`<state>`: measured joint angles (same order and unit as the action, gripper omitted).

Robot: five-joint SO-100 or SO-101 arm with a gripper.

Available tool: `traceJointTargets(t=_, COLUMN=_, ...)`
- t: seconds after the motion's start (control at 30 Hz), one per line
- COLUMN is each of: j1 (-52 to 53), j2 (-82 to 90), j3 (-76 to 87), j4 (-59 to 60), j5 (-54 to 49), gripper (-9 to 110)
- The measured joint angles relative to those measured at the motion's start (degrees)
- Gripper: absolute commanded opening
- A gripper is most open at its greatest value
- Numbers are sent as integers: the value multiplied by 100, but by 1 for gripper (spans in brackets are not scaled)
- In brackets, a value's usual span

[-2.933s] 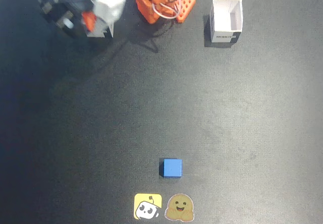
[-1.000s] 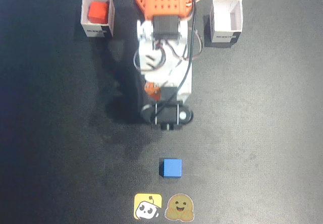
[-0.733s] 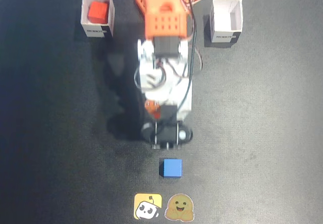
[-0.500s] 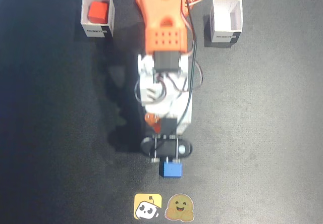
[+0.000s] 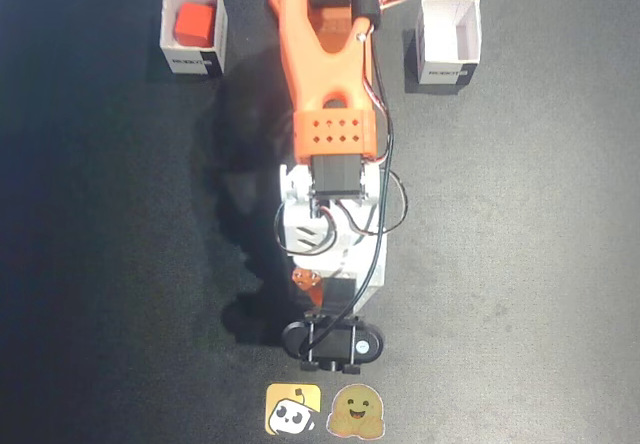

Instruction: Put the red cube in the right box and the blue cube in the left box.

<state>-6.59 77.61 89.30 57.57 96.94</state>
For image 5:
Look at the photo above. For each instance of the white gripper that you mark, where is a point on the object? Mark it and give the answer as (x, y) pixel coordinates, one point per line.
(340, 295)

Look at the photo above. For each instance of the red cube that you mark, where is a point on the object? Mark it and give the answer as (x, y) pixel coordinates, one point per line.
(195, 24)

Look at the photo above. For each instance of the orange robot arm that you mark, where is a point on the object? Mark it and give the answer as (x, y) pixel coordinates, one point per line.
(300, 64)

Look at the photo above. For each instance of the white cardboard box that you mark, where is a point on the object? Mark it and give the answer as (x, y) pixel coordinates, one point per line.
(192, 61)
(440, 66)

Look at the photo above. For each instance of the yellow robot face sticker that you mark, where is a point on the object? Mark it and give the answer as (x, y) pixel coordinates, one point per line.
(292, 409)

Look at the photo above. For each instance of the hugging face emoji sticker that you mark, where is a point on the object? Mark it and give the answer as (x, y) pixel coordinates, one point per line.
(356, 411)

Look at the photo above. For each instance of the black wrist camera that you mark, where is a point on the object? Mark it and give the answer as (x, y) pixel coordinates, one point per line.
(340, 344)

